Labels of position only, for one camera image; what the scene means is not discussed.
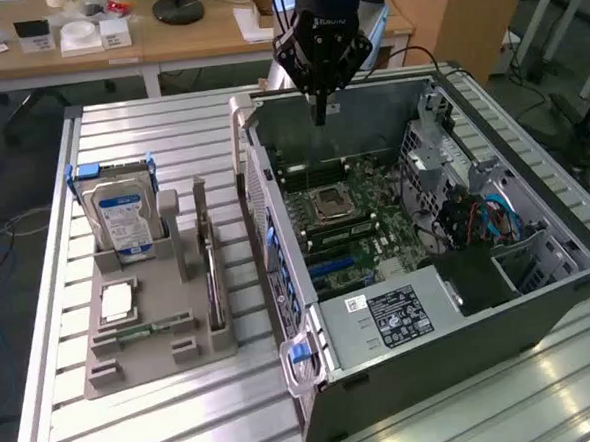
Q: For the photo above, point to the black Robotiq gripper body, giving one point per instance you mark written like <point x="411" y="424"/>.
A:
<point x="325" y="21"/>

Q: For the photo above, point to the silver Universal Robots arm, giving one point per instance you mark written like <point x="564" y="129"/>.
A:
<point x="280" y="76"/>

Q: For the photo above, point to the white foam block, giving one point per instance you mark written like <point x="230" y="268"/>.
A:
<point x="253" y="25"/>

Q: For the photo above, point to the wooden desk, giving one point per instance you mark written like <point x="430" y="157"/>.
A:
<point x="204" y="38"/>
<point x="39" y="58"/>

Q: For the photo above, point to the wooden cabinet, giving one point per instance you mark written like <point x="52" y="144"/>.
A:
<point x="463" y="15"/>

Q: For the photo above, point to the black lamp base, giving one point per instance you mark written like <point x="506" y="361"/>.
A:
<point x="178" y="10"/>

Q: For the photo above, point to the silver disk bay cage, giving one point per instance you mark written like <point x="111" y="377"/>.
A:
<point x="433" y="152"/>

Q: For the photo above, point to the CPU socket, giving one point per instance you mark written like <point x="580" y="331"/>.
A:
<point x="331" y="202"/>

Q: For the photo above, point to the green motherboard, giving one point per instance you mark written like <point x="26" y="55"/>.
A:
<point x="375" y="216"/>

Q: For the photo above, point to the plain white box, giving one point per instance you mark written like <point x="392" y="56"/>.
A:
<point x="114" y="32"/>

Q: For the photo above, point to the red small packet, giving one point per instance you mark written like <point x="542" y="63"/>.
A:
<point x="116" y="7"/>

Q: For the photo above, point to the installed black RAM stick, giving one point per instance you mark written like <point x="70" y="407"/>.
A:
<point x="340" y="230"/>

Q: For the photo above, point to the white tape roll box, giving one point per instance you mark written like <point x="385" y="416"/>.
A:
<point x="81" y="38"/>

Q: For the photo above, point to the blue expansion slot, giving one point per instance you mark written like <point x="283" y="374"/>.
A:
<point x="334" y="267"/>

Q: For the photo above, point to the graphics card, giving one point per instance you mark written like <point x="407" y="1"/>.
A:
<point x="211" y="266"/>

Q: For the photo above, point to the hard disk in blue caddy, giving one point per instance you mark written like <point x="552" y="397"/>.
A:
<point x="119" y="212"/>

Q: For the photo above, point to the white box black top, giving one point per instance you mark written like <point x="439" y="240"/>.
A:
<point x="35" y="35"/>

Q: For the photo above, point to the grey power supply unit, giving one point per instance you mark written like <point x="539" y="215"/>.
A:
<point x="396" y="320"/>

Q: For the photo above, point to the silver lower drive cage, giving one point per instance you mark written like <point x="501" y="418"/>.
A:
<point x="543" y="266"/>

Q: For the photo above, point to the silver CPU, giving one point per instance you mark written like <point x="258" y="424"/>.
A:
<point x="116" y="303"/>

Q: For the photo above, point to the green RAM stick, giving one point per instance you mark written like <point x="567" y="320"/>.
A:
<point x="146" y="330"/>

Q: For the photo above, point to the open grey PC case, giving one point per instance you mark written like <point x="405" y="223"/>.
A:
<point x="434" y="363"/>

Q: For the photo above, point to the grey parts rack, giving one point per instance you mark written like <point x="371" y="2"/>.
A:
<point x="157" y="349"/>

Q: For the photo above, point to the white desk frame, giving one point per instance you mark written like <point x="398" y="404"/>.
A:
<point x="547" y="10"/>

